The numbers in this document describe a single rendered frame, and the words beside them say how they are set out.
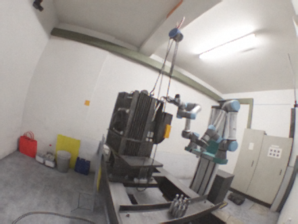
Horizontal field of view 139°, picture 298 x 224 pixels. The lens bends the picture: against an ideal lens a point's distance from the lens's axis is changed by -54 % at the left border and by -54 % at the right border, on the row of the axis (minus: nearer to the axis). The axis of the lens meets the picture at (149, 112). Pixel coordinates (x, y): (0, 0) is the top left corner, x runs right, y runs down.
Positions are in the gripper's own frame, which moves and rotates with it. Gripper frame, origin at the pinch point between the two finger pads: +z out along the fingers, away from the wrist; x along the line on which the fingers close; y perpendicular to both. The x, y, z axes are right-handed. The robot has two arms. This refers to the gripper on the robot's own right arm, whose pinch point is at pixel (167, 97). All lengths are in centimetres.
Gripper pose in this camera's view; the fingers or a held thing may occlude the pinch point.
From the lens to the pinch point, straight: 118.4
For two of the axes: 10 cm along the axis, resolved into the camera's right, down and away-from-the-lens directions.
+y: -2.1, 9.7, -0.9
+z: -7.3, -2.2, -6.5
